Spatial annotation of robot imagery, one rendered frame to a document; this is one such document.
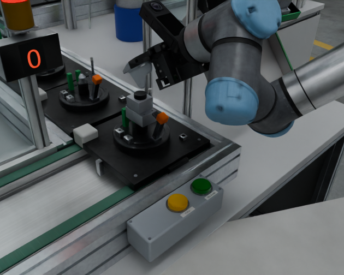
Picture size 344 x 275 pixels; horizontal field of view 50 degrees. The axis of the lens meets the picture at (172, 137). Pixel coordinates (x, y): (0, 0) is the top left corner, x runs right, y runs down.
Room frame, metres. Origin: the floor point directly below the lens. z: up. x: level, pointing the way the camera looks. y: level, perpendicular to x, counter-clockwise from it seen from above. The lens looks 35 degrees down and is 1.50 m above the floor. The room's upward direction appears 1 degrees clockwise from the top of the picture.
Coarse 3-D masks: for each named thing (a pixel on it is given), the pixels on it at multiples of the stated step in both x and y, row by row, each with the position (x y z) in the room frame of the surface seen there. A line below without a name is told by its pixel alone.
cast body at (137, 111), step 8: (128, 96) 0.75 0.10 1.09; (136, 96) 0.73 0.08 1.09; (144, 96) 0.74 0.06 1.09; (128, 104) 0.74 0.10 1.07; (136, 104) 0.72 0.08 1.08; (144, 104) 0.73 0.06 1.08; (152, 104) 0.75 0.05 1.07; (128, 112) 0.74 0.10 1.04; (136, 112) 0.72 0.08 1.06; (144, 112) 0.73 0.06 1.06; (152, 112) 0.73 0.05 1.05; (136, 120) 0.72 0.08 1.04; (144, 120) 0.71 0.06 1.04; (152, 120) 0.73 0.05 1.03
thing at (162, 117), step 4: (156, 112) 0.71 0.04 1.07; (164, 112) 0.70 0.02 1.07; (156, 116) 0.70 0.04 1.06; (160, 116) 0.69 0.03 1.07; (164, 116) 0.69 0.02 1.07; (160, 120) 0.68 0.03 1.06; (164, 120) 0.68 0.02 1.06; (156, 124) 0.70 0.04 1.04; (160, 124) 0.69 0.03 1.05; (156, 128) 0.70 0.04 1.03; (160, 128) 0.69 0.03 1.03; (156, 132) 0.70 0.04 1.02; (160, 132) 0.70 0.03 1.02; (152, 136) 0.71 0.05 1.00; (156, 136) 0.70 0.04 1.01
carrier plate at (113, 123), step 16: (160, 112) 0.87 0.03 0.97; (96, 128) 0.78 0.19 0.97; (112, 128) 0.78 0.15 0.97; (176, 128) 0.79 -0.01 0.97; (96, 144) 0.72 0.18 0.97; (112, 144) 0.72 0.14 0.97; (176, 144) 0.72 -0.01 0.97; (192, 144) 0.72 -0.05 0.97; (208, 144) 0.74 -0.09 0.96; (112, 160) 0.65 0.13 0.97; (128, 160) 0.66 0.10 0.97; (144, 160) 0.66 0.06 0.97; (160, 160) 0.66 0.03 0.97; (176, 160) 0.66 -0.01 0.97; (128, 176) 0.60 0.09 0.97; (144, 176) 0.60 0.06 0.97
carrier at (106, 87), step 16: (80, 80) 0.92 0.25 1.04; (48, 96) 0.94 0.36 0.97; (64, 96) 0.90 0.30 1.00; (80, 96) 0.91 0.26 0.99; (112, 96) 0.95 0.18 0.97; (48, 112) 0.85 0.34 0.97; (64, 112) 0.86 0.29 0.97; (80, 112) 0.86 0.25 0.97; (96, 112) 0.86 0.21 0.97; (112, 112) 0.86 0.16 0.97; (64, 128) 0.78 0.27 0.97
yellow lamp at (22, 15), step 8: (8, 8) 0.67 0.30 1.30; (16, 8) 0.68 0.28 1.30; (24, 8) 0.68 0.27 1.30; (8, 16) 0.68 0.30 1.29; (16, 16) 0.67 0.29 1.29; (24, 16) 0.68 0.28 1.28; (32, 16) 0.70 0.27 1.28; (8, 24) 0.68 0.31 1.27; (16, 24) 0.67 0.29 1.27; (24, 24) 0.68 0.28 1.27; (32, 24) 0.69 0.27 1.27
